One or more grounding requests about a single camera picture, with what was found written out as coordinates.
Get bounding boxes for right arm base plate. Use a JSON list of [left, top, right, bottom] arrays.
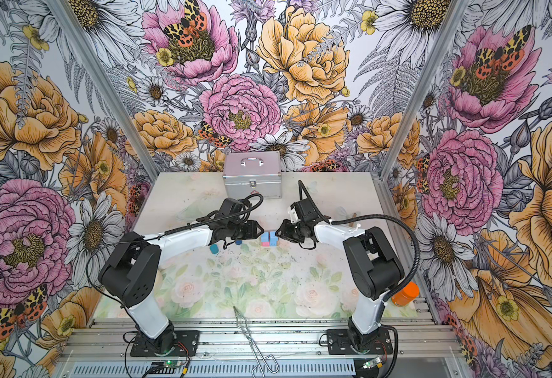
[[326, 327, 393, 356]]

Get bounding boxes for orange plastic bottle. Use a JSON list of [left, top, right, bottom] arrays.
[[392, 282, 420, 307]]

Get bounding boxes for aluminium rail frame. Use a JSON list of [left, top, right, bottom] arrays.
[[61, 318, 462, 362]]

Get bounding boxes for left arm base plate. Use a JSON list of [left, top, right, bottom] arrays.
[[130, 329, 200, 358]]

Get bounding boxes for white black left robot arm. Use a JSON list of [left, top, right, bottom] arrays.
[[97, 193, 264, 355]]

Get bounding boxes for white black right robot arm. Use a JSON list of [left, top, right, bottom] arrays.
[[275, 180, 421, 354]]

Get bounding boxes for left green circuit board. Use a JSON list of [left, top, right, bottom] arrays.
[[148, 360, 188, 375]]

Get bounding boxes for right green circuit board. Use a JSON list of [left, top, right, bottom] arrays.
[[362, 357, 383, 369]]

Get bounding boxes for metal wire tongs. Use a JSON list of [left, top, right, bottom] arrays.
[[233, 307, 281, 377]]

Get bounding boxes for silver aluminium case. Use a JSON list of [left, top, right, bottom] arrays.
[[222, 151, 282, 199]]

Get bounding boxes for green circuit board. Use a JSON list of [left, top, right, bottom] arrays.
[[148, 360, 188, 375], [362, 357, 383, 369]]

